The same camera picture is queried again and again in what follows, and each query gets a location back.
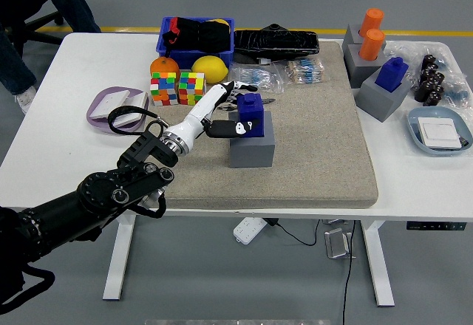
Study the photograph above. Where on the multicolour puzzle cube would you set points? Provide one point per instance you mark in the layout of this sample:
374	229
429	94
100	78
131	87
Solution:
190	86
163	88

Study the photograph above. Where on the silver metal bracket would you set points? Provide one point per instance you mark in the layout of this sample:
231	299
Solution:
336	245

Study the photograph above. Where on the small black connector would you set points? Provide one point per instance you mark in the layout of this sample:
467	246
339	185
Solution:
463	141

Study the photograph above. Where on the grey cube seal holder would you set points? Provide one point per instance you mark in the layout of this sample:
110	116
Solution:
360	72
251	153
351	38
377	103

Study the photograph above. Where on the black metal hand tool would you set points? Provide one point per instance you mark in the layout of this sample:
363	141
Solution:
271	100

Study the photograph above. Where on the orange fruit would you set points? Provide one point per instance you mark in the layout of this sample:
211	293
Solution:
164	65

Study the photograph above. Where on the black cylindrical capacitor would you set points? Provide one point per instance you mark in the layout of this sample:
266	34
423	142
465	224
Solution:
436	90
438	78
429	61
433	99
422	91
428	72
425	81

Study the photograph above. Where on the purple oval tray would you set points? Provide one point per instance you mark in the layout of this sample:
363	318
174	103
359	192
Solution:
94	123

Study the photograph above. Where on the small white connector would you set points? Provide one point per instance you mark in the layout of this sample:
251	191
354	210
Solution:
265	61

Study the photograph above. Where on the light blue oval tray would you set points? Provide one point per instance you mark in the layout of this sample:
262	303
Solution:
414	125

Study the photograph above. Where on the orange cylinder seal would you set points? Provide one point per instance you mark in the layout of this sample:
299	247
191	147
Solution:
371	46
372	20

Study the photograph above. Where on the person's white shoe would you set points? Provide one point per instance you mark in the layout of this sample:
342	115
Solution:
26	99

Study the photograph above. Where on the small bag of blue components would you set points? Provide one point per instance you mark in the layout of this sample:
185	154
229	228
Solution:
458	95

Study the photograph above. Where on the grey-brown table mat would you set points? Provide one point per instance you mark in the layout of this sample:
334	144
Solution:
314	155

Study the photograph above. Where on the clear bag of tan resistors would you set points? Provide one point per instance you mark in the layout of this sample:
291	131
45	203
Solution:
305	72

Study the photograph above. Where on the yellow lemon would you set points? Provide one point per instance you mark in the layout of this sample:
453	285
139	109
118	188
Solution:
208	67

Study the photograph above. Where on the black cloth with red trim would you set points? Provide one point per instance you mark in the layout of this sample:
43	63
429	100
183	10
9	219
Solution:
207	37

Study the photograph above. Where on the crumpled clear plastic bag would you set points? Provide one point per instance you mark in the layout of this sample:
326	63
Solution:
406	50

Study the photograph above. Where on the blue square seal with knob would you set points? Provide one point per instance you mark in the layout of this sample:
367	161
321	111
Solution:
253	111
391	75

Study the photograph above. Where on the white table leg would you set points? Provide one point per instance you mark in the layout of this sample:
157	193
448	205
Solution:
116	258
378	266

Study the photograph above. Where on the clear bag of blue resistors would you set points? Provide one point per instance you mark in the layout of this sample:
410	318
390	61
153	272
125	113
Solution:
266	79

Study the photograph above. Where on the white power strip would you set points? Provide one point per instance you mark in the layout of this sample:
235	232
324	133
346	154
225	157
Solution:
247	230

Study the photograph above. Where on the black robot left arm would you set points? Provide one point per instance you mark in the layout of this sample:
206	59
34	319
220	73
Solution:
96	192

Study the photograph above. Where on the black plastic-wrapped bundle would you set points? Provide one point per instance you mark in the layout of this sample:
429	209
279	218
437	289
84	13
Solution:
277	42

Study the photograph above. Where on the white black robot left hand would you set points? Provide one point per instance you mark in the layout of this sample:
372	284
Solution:
196	114

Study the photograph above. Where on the blue plastic bin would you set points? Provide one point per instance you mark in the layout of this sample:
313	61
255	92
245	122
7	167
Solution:
162	38

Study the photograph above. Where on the black table control panel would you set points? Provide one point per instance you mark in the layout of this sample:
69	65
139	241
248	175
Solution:
436	225

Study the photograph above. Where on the yellow item in bin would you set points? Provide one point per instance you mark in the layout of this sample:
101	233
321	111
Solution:
221	21

